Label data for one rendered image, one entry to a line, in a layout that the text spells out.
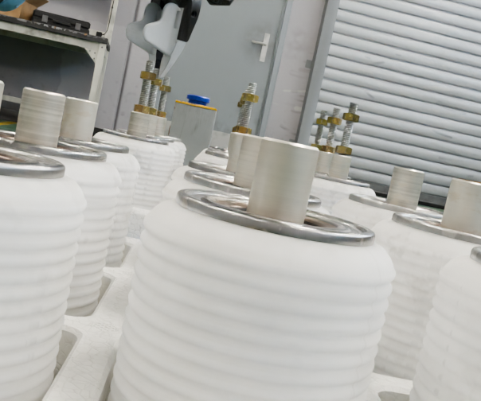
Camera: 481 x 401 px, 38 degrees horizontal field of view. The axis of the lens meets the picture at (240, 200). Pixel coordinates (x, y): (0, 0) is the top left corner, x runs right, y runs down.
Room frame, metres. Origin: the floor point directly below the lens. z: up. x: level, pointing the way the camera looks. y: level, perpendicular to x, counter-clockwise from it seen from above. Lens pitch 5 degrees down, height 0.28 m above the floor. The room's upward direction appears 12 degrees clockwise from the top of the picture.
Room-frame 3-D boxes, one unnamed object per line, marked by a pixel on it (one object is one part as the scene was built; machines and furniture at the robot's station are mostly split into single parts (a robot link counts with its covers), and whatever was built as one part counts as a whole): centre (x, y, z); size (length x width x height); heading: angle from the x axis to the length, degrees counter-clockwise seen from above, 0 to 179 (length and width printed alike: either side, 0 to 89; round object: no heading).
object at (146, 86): (0.81, 0.13, 0.30); 0.01 x 0.01 x 0.08
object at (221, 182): (0.38, -0.01, 0.25); 0.08 x 0.08 x 0.01
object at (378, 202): (0.51, -0.11, 0.25); 0.08 x 0.08 x 0.01
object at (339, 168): (0.82, -0.10, 0.26); 0.02 x 0.02 x 0.03
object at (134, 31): (0.93, 0.16, 0.38); 0.06 x 0.03 x 0.09; 132
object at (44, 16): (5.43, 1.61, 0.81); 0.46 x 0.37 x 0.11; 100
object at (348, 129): (0.82, -0.10, 0.30); 0.01 x 0.01 x 0.08
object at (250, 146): (0.38, -0.01, 0.26); 0.02 x 0.02 x 0.03
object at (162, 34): (0.90, 0.14, 0.38); 0.06 x 0.03 x 0.09; 132
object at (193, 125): (1.22, 0.11, 0.16); 0.07 x 0.07 x 0.31; 3
